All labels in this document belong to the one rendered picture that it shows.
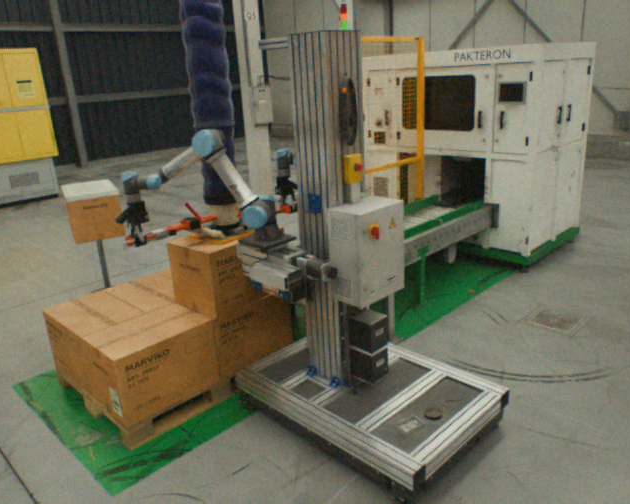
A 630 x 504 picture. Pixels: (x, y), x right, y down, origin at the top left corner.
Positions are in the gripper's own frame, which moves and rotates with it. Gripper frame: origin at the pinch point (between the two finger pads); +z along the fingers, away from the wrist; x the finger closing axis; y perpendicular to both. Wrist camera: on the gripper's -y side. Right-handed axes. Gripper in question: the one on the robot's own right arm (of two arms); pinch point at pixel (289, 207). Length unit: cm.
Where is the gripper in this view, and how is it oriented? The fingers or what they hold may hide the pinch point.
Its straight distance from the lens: 334.1
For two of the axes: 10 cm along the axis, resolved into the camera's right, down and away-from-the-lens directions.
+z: 0.6, 9.5, 3.2
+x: 7.5, 1.7, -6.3
